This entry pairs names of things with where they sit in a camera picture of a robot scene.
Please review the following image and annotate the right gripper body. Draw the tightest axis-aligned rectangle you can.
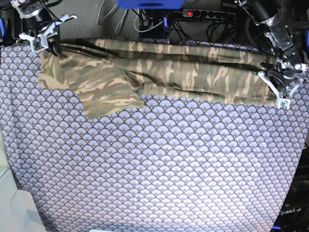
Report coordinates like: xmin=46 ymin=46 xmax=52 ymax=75
xmin=19 ymin=14 xmax=77 ymax=57

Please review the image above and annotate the blue mount plate top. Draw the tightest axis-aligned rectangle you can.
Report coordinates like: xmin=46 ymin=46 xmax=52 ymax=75
xmin=117 ymin=0 xmax=184 ymax=9

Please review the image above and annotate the purple fan-pattern tablecloth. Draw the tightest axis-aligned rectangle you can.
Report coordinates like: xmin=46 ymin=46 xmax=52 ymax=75
xmin=0 ymin=46 xmax=309 ymax=232

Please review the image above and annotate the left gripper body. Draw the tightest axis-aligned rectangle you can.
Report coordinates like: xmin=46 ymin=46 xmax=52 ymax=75
xmin=253 ymin=70 xmax=307 ymax=99

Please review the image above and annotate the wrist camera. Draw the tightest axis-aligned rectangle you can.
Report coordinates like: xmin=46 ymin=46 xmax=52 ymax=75
xmin=276 ymin=97 xmax=291 ymax=110
xmin=30 ymin=38 xmax=48 ymax=53

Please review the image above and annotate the camouflage T-shirt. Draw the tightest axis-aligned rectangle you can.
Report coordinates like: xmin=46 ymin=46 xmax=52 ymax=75
xmin=38 ymin=39 xmax=276 ymax=119

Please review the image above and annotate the black power strip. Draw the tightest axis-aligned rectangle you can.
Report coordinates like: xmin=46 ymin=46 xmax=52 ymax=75
xmin=182 ymin=9 xmax=237 ymax=21

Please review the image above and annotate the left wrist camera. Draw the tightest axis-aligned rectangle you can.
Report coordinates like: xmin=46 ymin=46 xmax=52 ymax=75
xmin=276 ymin=97 xmax=291 ymax=110

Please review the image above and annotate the black OpenArm box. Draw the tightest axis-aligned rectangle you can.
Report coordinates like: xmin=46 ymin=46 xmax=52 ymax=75
xmin=272 ymin=156 xmax=309 ymax=232

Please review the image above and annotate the blue clamp edge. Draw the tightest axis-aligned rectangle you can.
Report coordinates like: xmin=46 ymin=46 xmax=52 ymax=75
xmin=0 ymin=17 xmax=14 ymax=46
xmin=302 ymin=30 xmax=309 ymax=57

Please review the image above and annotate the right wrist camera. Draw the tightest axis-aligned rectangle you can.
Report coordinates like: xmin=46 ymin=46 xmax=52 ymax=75
xmin=30 ymin=38 xmax=48 ymax=53

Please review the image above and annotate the blue clamp left edge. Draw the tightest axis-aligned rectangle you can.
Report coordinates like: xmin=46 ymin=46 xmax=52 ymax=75
xmin=0 ymin=17 xmax=14 ymax=46

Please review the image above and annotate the white plastic bin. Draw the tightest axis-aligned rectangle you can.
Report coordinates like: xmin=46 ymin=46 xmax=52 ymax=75
xmin=0 ymin=138 xmax=46 ymax=232

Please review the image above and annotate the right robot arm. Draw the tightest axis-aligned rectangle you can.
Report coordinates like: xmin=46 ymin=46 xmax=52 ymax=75
xmin=11 ymin=0 xmax=77 ymax=57

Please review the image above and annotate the blue clamp right edge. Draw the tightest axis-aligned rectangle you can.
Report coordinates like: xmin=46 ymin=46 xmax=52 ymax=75
xmin=302 ymin=30 xmax=309 ymax=57

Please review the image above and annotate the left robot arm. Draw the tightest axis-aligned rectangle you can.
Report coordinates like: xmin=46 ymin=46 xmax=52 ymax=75
xmin=235 ymin=0 xmax=308 ymax=99

